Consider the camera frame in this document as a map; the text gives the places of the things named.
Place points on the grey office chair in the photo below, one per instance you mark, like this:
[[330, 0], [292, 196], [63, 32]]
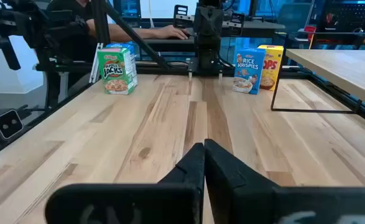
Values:
[[294, 15]]

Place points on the yellow Corn Pops cereal box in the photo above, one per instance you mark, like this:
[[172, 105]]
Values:
[[274, 67]]

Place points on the small red object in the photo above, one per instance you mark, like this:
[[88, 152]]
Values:
[[310, 31]]

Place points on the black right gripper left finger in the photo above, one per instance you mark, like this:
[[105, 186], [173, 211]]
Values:
[[182, 186]]

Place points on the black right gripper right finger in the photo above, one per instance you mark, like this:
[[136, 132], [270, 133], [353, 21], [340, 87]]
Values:
[[238, 193]]

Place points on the white flat board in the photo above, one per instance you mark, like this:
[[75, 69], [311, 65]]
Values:
[[94, 68]]

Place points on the person's hand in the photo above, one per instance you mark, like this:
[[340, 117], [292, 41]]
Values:
[[173, 32]]

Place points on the black tool pegboard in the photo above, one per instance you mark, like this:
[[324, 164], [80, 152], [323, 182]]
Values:
[[347, 15]]

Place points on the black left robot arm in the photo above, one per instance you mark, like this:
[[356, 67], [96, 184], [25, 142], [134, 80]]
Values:
[[208, 53]]

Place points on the black office desk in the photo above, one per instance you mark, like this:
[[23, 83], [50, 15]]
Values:
[[256, 29]]

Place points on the black table-level camera box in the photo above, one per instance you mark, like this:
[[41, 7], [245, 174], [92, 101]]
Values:
[[5, 126]]

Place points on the computer monitor with blue screen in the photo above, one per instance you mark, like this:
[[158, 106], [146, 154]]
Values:
[[126, 7]]

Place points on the person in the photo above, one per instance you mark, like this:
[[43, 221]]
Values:
[[76, 9]]

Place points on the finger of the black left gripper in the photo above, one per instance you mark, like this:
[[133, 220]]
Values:
[[236, 30], [180, 24]]

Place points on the wooden shelf with black frame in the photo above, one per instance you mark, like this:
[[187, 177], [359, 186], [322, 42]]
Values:
[[340, 68]]

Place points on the black aluminium rig frame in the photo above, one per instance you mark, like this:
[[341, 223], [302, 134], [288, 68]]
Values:
[[138, 37]]

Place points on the blue Rice Krispies cereal box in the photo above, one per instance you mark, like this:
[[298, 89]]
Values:
[[249, 70]]

